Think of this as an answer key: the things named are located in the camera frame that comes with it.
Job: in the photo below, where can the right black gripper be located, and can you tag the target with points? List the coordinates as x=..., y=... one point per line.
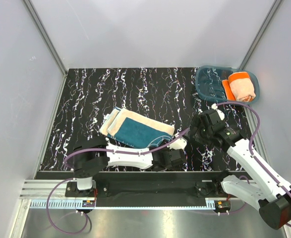
x=196, y=122

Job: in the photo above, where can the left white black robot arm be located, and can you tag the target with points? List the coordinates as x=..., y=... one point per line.
x=93, y=157

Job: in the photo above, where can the blue transparent plastic tray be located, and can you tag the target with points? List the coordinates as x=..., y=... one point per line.
x=209, y=83

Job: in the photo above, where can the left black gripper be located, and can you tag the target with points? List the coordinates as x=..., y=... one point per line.
x=167, y=149

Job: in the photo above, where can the orange Doraemon towel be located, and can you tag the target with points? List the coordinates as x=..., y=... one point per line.
x=239, y=87

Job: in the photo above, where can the teal Doraemon towel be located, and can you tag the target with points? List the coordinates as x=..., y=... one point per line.
x=135, y=130

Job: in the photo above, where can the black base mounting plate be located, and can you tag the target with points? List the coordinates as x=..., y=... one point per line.
x=193, y=183

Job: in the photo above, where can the aluminium rail frame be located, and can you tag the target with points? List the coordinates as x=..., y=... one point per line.
x=42, y=188

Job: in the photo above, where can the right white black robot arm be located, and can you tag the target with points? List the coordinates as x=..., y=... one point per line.
x=271, y=196

